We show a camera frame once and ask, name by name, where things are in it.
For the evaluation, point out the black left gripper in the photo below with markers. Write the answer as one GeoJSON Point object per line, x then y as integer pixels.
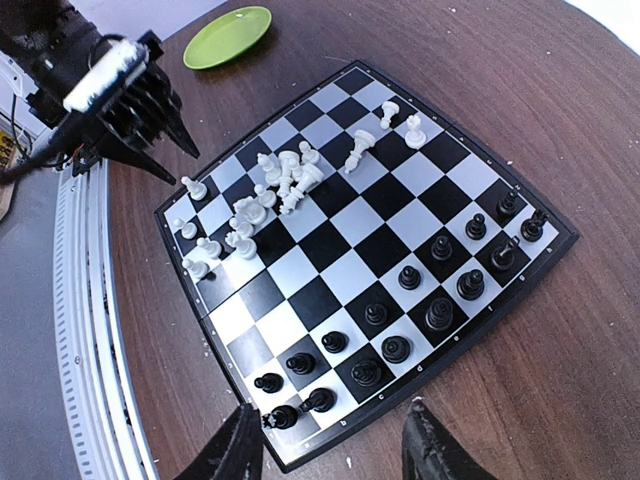
{"type": "Point", "coordinates": [133, 101]}

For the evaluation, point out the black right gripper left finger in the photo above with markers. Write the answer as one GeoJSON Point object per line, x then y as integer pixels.
{"type": "Point", "coordinates": [234, 452]}

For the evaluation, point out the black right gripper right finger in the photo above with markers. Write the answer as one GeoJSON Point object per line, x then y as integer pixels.
{"type": "Point", "coordinates": [430, 451]}

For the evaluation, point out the black white chessboard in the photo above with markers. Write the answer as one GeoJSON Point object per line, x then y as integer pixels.
{"type": "Point", "coordinates": [436, 245]}

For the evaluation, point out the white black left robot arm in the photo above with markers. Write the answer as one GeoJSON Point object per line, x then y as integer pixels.
{"type": "Point", "coordinates": [50, 42]}

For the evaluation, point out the black rook piece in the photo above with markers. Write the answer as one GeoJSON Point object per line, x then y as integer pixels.
{"type": "Point", "coordinates": [280, 418]}

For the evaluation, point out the white pawn piece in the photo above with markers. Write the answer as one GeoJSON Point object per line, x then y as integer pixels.
{"type": "Point", "coordinates": [196, 190]}

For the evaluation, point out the black queen piece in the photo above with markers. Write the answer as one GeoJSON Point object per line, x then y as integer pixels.
{"type": "Point", "coordinates": [396, 349]}

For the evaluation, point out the green plate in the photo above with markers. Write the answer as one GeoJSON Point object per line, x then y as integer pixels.
{"type": "Point", "coordinates": [227, 37]}

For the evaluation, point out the white rook piece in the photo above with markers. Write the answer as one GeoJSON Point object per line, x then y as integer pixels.
{"type": "Point", "coordinates": [415, 137]}
{"type": "Point", "coordinates": [245, 247]}

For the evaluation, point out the white king piece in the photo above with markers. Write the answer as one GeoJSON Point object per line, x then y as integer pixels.
{"type": "Point", "coordinates": [310, 175]}

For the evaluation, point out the aluminium front rail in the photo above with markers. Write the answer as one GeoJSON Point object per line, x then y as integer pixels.
{"type": "Point", "coordinates": [106, 431]}

